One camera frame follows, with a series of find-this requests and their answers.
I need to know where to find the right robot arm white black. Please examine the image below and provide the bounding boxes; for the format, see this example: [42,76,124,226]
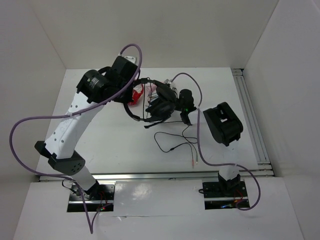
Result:
[176,89,244,196]

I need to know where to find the blue pink cat-ear headphones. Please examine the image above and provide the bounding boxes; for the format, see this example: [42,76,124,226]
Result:
[146,83,158,104]

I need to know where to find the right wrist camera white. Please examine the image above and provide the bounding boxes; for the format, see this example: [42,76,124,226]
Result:
[163,79,177,91]

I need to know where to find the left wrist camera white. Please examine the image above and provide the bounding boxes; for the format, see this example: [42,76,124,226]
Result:
[124,56,138,65]

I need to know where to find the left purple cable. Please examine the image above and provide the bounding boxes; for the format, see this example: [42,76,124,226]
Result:
[9,43,143,235]

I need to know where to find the aluminium rail front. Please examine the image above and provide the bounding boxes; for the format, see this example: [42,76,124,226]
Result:
[37,168,276,201]

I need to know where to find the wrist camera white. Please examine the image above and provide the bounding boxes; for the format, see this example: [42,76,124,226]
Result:
[124,56,138,65]
[163,79,177,91]

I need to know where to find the aluminium rail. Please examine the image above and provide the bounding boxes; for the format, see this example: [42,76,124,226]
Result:
[37,168,276,201]
[231,68,275,177]

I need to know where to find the black headset with cable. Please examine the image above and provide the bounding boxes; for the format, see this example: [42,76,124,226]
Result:
[122,77,200,168]

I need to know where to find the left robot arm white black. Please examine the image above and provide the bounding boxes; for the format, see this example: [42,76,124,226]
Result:
[34,55,137,200]

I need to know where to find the red headphones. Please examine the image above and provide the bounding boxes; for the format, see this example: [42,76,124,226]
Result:
[128,84,145,106]

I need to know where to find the aluminium rail right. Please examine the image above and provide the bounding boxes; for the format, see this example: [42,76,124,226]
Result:
[231,68,275,177]

